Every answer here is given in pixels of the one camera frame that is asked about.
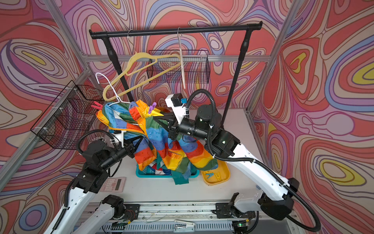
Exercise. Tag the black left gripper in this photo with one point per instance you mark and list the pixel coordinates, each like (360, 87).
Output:
(129, 148)

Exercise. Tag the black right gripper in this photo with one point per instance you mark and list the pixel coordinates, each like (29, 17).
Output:
(173, 127)

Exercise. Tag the purple clothespin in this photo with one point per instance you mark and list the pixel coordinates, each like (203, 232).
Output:
(152, 107)

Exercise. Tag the multicolour patchwork jacket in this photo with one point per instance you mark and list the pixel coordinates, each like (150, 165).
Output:
(156, 149)

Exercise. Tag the white wire hanger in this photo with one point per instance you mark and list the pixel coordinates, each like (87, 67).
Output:
(118, 98)

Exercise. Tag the red clothespin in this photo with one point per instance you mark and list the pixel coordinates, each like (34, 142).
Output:
(97, 105)

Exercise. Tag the silver hook hanger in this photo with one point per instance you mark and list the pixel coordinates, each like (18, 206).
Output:
(181, 59)

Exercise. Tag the teal green jacket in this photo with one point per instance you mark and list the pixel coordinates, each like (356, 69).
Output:
(181, 178)

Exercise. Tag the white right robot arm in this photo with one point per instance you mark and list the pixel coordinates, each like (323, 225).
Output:
(197, 117)

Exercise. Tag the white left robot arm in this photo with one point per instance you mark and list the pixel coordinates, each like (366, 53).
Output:
(82, 189)

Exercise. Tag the teal plastic basket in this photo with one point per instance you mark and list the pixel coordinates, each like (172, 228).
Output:
(150, 172)

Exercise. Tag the pink calculator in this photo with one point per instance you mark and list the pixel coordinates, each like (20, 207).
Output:
(113, 185)

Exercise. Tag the yellow plastic tray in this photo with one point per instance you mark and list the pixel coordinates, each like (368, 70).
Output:
(224, 171)

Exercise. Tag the black clothes rack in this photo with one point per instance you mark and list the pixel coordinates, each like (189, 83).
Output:
(105, 36)

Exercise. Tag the small black wire basket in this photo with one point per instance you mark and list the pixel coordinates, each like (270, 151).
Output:
(196, 65)

